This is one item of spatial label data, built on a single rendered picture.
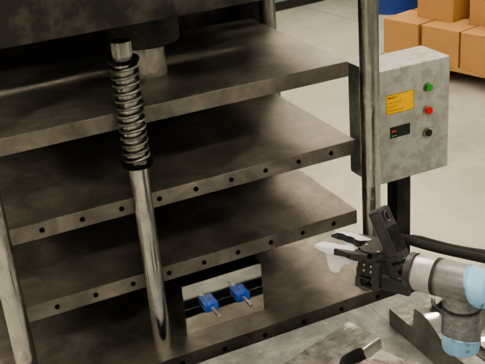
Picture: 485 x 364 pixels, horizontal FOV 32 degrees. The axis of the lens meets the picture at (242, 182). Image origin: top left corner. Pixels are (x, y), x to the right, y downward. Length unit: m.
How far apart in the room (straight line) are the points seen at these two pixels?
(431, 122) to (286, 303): 0.79
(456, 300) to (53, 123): 1.22
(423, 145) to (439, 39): 4.25
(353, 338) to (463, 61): 4.85
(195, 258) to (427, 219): 2.59
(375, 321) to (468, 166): 3.09
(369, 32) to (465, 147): 3.47
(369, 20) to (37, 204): 1.10
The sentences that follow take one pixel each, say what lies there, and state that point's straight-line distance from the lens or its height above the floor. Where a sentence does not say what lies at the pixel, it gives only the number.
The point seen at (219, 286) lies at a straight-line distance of 2.68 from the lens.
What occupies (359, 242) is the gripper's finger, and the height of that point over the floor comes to 1.45.
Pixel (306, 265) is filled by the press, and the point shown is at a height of 0.78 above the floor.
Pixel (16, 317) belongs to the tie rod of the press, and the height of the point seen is 1.06.
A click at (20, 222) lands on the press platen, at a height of 1.29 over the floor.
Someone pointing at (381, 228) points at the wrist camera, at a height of 1.51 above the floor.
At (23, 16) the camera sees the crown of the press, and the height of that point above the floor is 1.87.
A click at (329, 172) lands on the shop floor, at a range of 5.61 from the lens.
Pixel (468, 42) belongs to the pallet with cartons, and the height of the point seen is 0.38.
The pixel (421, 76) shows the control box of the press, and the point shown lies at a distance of 2.88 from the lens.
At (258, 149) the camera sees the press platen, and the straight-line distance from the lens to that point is 2.69.
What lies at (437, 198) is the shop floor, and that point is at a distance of 5.25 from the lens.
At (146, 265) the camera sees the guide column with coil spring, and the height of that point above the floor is 1.09.
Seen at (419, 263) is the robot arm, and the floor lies 1.47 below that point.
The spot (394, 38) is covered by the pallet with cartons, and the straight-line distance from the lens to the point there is 7.49.
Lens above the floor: 2.32
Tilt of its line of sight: 25 degrees down
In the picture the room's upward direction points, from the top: 5 degrees counter-clockwise
